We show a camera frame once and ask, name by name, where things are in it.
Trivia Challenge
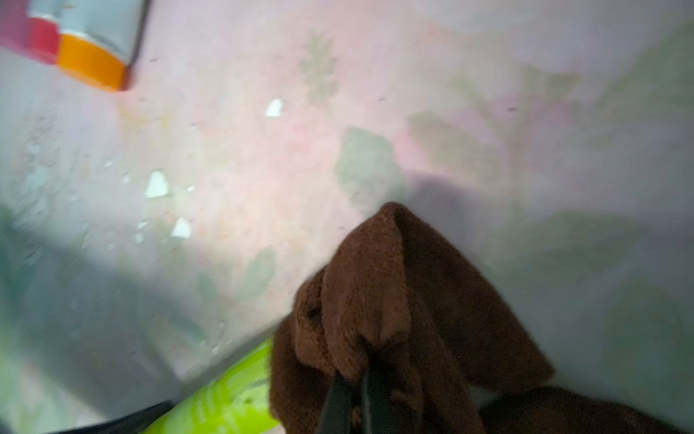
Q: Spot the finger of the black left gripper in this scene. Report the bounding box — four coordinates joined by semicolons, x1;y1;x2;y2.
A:
54;401;175;434

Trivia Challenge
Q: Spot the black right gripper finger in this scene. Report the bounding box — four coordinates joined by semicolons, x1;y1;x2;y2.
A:
316;371;398;434

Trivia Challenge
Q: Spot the brown wiping cloth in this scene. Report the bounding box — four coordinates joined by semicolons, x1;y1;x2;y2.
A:
269;203;673;433

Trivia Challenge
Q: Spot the green toothpaste tube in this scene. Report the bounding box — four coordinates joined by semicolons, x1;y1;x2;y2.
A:
144;338;279;434

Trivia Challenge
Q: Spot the white orange-capped toothpaste tube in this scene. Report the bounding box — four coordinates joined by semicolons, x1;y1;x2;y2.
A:
57;0;149;92

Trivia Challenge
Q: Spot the white pink-capped toothpaste tube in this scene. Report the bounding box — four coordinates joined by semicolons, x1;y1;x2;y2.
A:
27;0;65;65

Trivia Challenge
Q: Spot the magenta toothpaste tube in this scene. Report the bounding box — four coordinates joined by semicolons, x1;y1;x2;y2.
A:
1;0;29;56

